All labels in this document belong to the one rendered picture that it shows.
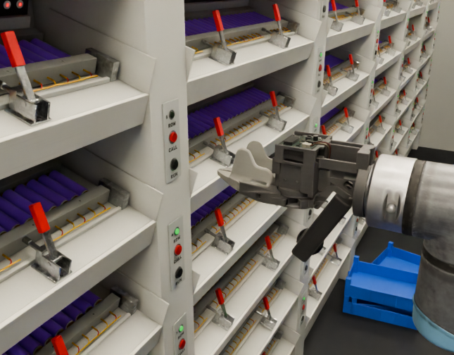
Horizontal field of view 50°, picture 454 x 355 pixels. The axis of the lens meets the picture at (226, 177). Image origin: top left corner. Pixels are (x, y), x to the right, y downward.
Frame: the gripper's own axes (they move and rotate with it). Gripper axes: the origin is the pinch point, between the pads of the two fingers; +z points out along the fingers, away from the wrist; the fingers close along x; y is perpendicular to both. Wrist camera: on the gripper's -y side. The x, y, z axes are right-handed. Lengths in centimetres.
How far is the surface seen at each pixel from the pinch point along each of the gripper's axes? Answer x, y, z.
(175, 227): -0.5, -10.5, 9.4
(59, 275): 23.0, -6.1, 10.0
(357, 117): -136, -24, 13
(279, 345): -62, -82, 14
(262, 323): -47, -63, 14
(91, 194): 9.5, -2.4, 16.9
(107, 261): 14.9, -8.7, 10.0
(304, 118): -62, -7, 10
